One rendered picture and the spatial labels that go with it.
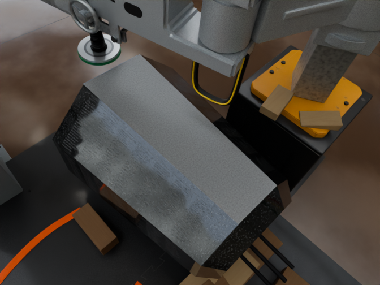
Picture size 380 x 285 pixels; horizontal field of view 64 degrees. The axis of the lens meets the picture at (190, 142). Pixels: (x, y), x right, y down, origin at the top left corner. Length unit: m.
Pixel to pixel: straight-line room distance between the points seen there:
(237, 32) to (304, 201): 1.59
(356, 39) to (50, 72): 2.40
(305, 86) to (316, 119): 0.18
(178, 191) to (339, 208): 1.47
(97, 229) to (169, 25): 1.30
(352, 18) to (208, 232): 1.02
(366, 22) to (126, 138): 1.10
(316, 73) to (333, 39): 0.24
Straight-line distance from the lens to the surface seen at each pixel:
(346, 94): 1.98
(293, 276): 2.08
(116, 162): 1.48
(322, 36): 1.53
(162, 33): 1.22
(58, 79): 2.95
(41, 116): 2.72
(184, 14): 1.27
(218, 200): 1.26
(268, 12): 1.12
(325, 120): 1.73
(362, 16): 1.44
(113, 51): 1.69
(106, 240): 1.98
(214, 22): 1.07
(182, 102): 1.52
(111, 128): 1.50
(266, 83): 1.83
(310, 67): 1.68
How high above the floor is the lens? 2.02
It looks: 57 degrees down
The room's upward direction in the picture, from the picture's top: 8 degrees clockwise
